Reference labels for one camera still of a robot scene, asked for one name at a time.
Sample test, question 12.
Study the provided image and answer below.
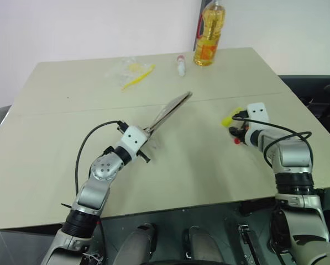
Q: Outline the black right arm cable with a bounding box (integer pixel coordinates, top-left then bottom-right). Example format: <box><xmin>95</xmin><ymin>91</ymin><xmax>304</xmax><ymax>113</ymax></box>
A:
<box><xmin>232</xmin><ymin>111</ymin><xmax>312</xmax><ymax>167</ymax></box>

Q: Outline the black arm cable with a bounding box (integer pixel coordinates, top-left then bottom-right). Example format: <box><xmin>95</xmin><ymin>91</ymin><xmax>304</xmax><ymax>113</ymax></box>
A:
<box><xmin>232</xmin><ymin>111</ymin><xmax>312</xmax><ymax>167</ymax></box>
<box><xmin>74</xmin><ymin>119</ymin><xmax>127</xmax><ymax>195</ymax></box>

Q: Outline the dark rounded grey shape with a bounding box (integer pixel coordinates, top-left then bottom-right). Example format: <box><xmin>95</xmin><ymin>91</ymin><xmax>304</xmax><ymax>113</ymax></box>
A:
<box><xmin>182</xmin><ymin>225</ymin><xmax>224</xmax><ymax>265</ymax></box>
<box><xmin>117</xmin><ymin>222</ymin><xmax>158</xmax><ymax>265</ymax></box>

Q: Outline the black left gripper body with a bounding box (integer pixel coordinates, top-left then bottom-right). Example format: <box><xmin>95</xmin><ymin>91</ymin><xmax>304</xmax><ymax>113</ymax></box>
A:
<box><xmin>138</xmin><ymin>147</ymin><xmax>151</xmax><ymax>164</ymax></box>

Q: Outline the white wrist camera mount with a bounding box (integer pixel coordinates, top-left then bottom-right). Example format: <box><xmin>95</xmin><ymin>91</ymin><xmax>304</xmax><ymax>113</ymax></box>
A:
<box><xmin>118</xmin><ymin>125</ymin><xmax>149</xmax><ymax>154</ymax></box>
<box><xmin>245</xmin><ymin>102</ymin><xmax>271</xmax><ymax>133</ymax></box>

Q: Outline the black office chair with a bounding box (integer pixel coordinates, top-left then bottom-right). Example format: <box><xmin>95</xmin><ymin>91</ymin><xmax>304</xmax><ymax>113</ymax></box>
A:
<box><xmin>277</xmin><ymin>73</ymin><xmax>330</xmax><ymax>191</ymax></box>

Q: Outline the white tube with red cap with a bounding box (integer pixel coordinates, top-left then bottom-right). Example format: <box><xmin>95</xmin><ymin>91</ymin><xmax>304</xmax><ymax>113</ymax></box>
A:
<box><xmin>176</xmin><ymin>55</ymin><xmax>187</xmax><ymax>77</ymax></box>

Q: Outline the yellow toothbrush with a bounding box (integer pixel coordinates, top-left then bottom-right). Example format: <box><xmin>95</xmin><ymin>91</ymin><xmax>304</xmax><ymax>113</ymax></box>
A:
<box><xmin>121</xmin><ymin>64</ymin><xmax>156</xmax><ymax>92</ymax></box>

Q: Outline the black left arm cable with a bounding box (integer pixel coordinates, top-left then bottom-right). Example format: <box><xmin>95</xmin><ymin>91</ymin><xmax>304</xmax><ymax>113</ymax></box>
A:
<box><xmin>74</xmin><ymin>119</ymin><xmax>127</xmax><ymax>195</ymax></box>

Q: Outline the clear plastic bag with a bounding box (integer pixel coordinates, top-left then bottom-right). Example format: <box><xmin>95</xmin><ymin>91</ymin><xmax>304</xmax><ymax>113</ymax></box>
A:
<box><xmin>106</xmin><ymin>56</ymin><xmax>154</xmax><ymax>87</ymax></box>

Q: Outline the black metal rail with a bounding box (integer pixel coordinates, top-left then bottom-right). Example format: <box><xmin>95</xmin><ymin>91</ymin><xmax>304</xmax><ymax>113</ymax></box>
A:
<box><xmin>237</xmin><ymin>224</ymin><xmax>266</xmax><ymax>265</ymax></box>

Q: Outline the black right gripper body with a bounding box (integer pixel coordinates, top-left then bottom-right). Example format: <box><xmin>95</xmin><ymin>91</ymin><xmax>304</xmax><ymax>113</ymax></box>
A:
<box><xmin>235</xmin><ymin>109</ymin><xmax>250</xmax><ymax>140</ymax></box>

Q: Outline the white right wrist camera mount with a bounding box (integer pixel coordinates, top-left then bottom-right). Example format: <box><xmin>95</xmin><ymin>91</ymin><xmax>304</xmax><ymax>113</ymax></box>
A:
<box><xmin>245</xmin><ymin>102</ymin><xmax>271</xmax><ymax>133</ymax></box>

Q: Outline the yellow highlighter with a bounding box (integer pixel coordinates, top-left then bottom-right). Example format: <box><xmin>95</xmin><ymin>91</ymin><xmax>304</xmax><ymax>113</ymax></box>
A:
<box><xmin>221</xmin><ymin>107</ymin><xmax>243</xmax><ymax>128</ymax></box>

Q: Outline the yellow cooking oil bottle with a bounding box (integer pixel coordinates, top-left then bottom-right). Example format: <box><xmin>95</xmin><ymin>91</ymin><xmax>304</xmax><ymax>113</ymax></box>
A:
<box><xmin>192</xmin><ymin>0</ymin><xmax>227</xmax><ymax>68</ymax></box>

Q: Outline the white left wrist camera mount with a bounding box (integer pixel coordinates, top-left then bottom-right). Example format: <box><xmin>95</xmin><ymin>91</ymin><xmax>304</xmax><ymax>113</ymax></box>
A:
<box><xmin>118</xmin><ymin>125</ymin><xmax>149</xmax><ymax>154</ymax></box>

